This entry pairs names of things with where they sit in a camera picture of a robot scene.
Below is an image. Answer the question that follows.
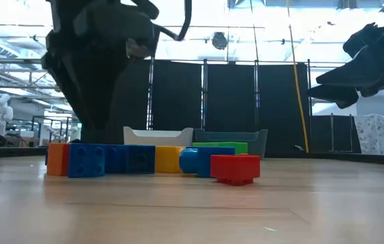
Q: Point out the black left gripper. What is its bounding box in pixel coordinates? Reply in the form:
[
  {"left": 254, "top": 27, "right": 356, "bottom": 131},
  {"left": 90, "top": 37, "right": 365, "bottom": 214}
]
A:
[{"left": 41, "top": 9, "right": 132, "bottom": 144}]

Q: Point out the small orange toy block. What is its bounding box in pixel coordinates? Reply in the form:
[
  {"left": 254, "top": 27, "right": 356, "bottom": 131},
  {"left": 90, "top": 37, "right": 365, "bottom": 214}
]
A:
[{"left": 46, "top": 142, "right": 71, "bottom": 177}]

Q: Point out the medium yellow toy block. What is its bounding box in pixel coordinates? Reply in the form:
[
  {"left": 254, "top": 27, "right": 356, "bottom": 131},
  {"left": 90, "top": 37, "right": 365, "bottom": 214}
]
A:
[{"left": 155, "top": 145, "right": 186, "bottom": 174}]

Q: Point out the long green toy block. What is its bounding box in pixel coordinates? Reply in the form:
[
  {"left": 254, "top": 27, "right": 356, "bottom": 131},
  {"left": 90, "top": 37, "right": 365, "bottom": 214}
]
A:
[{"left": 191, "top": 141, "right": 249, "bottom": 155}]

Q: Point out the medium blue toy block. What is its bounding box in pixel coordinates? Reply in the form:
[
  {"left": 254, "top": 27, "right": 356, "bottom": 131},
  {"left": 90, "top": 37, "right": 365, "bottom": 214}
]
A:
[{"left": 178, "top": 146, "right": 236, "bottom": 178}]

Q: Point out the small red toy block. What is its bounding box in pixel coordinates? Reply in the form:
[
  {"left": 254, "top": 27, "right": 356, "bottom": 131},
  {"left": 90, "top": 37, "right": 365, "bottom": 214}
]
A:
[{"left": 210, "top": 154, "right": 261, "bottom": 186}]

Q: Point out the low black panel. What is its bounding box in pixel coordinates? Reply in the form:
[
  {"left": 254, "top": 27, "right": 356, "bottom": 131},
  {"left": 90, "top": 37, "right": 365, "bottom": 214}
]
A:
[{"left": 309, "top": 114, "right": 362, "bottom": 154}]

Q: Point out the white patterned sheet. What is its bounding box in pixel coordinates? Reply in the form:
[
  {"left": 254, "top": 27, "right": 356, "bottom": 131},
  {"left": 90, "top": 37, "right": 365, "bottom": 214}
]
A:
[{"left": 353, "top": 113, "right": 384, "bottom": 156}]

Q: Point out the white plastic bin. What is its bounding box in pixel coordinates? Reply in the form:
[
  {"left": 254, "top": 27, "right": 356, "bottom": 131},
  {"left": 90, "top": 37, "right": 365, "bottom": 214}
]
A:
[{"left": 123, "top": 125, "right": 195, "bottom": 148}]

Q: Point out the teal plastic bin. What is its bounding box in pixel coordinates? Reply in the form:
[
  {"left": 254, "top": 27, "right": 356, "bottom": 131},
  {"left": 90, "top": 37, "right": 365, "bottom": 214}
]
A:
[{"left": 194, "top": 128, "right": 269, "bottom": 159}]

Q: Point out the black partition screen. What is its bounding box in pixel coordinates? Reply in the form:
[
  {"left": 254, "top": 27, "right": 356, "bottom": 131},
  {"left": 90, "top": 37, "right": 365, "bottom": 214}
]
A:
[{"left": 110, "top": 58, "right": 312, "bottom": 154}]

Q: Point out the dark round ceiling fixture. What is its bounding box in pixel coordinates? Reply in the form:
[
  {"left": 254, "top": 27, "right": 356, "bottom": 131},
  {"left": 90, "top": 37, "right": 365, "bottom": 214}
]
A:
[{"left": 211, "top": 31, "right": 229, "bottom": 51}]

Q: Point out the yellow cable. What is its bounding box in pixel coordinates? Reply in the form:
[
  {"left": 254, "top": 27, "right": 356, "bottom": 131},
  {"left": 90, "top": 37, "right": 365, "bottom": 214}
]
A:
[{"left": 286, "top": 0, "right": 310, "bottom": 153}]

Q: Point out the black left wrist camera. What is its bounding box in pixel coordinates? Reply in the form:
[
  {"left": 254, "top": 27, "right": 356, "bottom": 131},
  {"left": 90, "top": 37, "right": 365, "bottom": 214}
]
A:
[{"left": 73, "top": 0, "right": 161, "bottom": 61}]

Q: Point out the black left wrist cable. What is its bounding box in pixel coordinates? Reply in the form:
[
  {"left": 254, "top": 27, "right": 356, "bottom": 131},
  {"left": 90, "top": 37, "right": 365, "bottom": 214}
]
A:
[{"left": 144, "top": 0, "right": 193, "bottom": 42}]

